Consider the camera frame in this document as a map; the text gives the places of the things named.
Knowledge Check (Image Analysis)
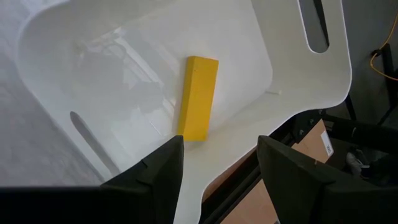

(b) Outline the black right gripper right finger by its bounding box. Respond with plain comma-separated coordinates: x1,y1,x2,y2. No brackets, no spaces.
257,135,336,224

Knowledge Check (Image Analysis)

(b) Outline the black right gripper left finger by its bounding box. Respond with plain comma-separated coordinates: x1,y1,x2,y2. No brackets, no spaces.
101,135,185,224

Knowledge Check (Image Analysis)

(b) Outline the white label sticker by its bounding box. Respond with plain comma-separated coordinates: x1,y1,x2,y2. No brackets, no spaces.
320,130,335,157

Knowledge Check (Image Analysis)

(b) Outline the yellow flat block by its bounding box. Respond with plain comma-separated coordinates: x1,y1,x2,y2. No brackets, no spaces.
176,55,220,142

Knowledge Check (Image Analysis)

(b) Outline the white plastic bin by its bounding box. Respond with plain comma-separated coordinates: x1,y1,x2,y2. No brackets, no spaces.
15,0,353,224

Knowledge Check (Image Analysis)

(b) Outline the black stand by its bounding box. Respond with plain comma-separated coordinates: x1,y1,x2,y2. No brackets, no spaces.
343,42,398,127

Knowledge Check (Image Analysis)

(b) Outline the black table frame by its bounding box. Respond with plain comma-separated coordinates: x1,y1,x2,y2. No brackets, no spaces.
198,109,398,224

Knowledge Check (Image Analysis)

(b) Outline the yellow cable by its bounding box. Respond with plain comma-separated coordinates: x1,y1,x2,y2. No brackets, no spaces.
369,12,398,82

